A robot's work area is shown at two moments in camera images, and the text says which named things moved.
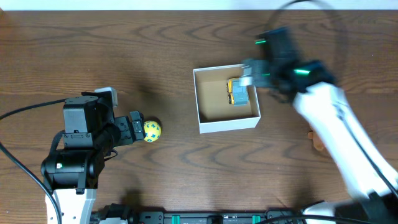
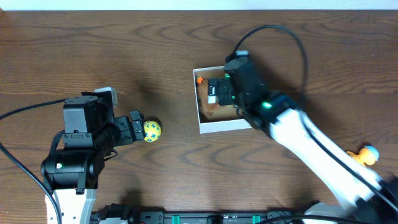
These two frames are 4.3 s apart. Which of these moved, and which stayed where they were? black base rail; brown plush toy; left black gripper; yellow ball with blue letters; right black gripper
Moved: brown plush toy; right black gripper
Stayed: black base rail; yellow ball with blue letters; left black gripper
